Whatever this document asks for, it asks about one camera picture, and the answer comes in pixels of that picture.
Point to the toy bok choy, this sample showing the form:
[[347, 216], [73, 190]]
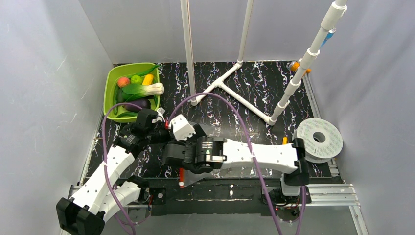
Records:
[[136, 91]]

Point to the clear zip bag orange zipper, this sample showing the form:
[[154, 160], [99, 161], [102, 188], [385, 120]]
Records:
[[194, 178]]

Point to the orange clamp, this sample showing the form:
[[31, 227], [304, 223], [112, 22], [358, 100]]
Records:
[[294, 65]]

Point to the white filament spool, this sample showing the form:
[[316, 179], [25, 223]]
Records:
[[322, 140]]

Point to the toy peach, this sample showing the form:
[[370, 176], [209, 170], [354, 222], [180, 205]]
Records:
[[123, 82]]

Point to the green plastic basin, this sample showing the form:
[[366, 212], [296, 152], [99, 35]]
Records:
[[122, 70]]

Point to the aluminium rail frame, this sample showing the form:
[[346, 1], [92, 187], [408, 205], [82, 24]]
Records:
[[243, 196]]

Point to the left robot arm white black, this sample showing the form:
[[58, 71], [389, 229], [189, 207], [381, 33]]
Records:
[[88, 209]]

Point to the black marble pattern mat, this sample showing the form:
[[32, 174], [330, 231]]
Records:
[[260, 83]]

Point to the toy green cucumber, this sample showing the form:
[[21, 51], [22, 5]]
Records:
[[115, 109]]

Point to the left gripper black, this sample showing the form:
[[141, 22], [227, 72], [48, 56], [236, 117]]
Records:
[[146, 120]]

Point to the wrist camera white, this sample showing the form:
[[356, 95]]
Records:
[[160, 115], [181, 128]]

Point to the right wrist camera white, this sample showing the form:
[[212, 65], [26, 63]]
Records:
[[181, 128]]

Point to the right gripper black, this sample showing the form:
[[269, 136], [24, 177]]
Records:
[[172, 154]]

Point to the toy yellow corn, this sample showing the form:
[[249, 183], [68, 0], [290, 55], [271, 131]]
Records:
[[148, 79]]

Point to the toy green lime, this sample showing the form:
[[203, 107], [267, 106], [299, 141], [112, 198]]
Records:
[[136, 79]]

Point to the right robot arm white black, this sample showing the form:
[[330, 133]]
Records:
[[289, 159]]

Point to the toy purple eggplant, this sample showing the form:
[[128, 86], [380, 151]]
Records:
[[137, 105]]

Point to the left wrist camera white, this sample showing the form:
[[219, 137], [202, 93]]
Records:
[[160, 115]]

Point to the toy green chili pepper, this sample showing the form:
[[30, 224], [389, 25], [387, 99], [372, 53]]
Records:
[[145, 72]]

